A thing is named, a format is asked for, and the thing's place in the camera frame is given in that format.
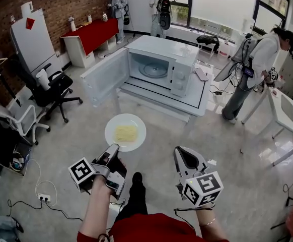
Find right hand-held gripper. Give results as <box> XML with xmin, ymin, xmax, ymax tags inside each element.
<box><xmin>174</xmin><ymin>146</ymin><xmax>224</xmax><ymax>208</ymax></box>

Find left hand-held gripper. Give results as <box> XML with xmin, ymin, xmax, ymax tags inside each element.
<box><xmin>67</xmin><ymin>143</ymin><xmax>127</xmax><ymax>201</ymax></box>

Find white round plate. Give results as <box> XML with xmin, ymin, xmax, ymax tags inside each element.
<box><xmin>104</xmin><ymin>113</ymin><xmax>147</xmax><ymax>153</ymax></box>

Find white microwave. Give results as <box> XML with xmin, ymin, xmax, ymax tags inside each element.
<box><xmin>80</xmin><ymin>35</ymin><xmax>200</xmax><ymax>108</ymax></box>

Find person's right forearm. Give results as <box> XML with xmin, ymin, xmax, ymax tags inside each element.
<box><xmin>195</xmin><ymin>205</ymin><xmax>230</xmax><ymax>242</ymax></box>

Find person's left forearm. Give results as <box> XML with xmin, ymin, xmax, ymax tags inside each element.
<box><xmin>77</xmin><ymin>194</ymin><xmax>112</xmax><ymax>240</ymax></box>

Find person's left hand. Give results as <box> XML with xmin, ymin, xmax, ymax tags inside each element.
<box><xmin>91</xmin><ymin>175</ymin><xmax>112</xmax><ymax>199</ymax></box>

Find person's left black shoe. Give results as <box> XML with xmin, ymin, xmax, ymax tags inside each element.
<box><xmin>131</xmin><ymin>171</ymin><xmax>144</xmax><ymax>186</ymax></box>

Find person's black trousers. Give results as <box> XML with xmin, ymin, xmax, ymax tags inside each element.
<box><xmin>115</xmin><ymin>183</ymin><xmax>149</xmax><ymax>223</ymax></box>

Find white table with black line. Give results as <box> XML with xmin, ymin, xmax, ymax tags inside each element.
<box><xmin>111</xmin><ymin>64</ymin><xmax>214</xmax><ymax>129</ymax></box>

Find person's red top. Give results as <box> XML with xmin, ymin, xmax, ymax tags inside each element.
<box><xmin>77</xmin><ymin>212</ymin><xmax>229</xmax><ymax>242</ymax></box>

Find black office chair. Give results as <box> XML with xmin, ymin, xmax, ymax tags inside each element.
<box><xmin>18</xmin><ymin>63</ymin><xmax>84</xmax><ymax>124</ymax></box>

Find pink flat item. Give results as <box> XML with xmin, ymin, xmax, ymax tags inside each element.
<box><xmin>194</xmin><ymin>67</ymin><xmax>209</xmax><ymax>82</ymax></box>

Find small waste bin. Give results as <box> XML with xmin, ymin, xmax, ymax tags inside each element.
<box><xmin>10</xmin><ymin>145</ymin><xmax>31</xmax><ymax>171</ymax></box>

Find white mesh chair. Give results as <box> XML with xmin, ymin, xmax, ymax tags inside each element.
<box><xmin>0</xmin><ymin>89</ymin><xmax>51</xmax><ymax>146</ymax></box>

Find white electric kettle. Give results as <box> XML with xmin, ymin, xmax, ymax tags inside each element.
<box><xmin>35</xmin><ymin>68</ymin><xmax>52</xmax><ymax>91</ymax></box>

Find white desk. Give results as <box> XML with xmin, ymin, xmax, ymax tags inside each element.
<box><xmin>241</xmin><ymin>82</ymin><xmax>293</xmax><ymax>166</ymax></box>

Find black screen device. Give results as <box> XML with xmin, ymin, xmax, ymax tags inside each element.
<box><xmin>242</xmin><ymin>67</ymin><xmax>254</xmax><ymax>79</ymax></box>

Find red topped cabinet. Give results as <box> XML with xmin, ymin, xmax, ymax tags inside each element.
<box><xmin>60</xmin><ymin>18</ymin><xmax>120</xmax><ymax>69</ymax></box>

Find white plastic jug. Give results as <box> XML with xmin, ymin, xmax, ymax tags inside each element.
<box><xmin>218</xmin><ymin>39</ymin><xmax>231</xmax><ymax>57</ymax></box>

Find red cloth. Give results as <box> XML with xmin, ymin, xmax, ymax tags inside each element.
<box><xmin>60</xmin><ymin>18</ymin><xmax>119</xmax><ymax>56</ymax></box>

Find black bag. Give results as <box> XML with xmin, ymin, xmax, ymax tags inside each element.
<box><xmin>196</xmin><ymin>35</ymin><xmax>220</xmax><ymax>46</ymax></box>

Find white spray bottle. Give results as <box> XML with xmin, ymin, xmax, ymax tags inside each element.
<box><xmin>68</xmin><ymin>16</ymin><xmax>77</xmax><ymax>32</ymax></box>

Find white refrigerator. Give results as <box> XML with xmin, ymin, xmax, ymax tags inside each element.
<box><xmin>10</xmin><ymin>1</ymin><xmax>63</xmax><ymax>74</ymax></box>

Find white slatted chair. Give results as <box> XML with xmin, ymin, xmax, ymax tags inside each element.
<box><xmin>196</xmin><ymin>20</ymin><xmax>222</xmax><ymax>59</ymax></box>

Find white water dispenser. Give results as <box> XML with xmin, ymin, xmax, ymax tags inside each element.
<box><xmin>241</xmin><ymin>18</ymin><xmax>256</xmax><ymax>36</ymax></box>

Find black backpack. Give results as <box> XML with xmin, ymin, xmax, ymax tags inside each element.
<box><xmin>156</xmin><ymin>0</ymin><xmax>172</xmax><ymax>30</ymax></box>

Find red paper tag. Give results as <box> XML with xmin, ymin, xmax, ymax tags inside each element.
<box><xmin>25</xmin><ymin>17</ymin><xmax>36</xmax><ymax>30</ymax></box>

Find thin wrist bracelet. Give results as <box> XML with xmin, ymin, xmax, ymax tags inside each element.
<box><xmin>199</xmin><ymin>217</ymin><xmax>216</xmax><ymax>227</ymax></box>

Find white cable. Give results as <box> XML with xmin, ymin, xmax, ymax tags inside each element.
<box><xmin>34</xmin><ymin>159</ymin><xmax>58</xmax><ymax>206</ymax></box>

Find black cable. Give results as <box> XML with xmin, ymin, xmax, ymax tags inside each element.
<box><xmin>7</xmin><ymin>199</ymin><xmax>83</xmax><ymax>223</ymax></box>

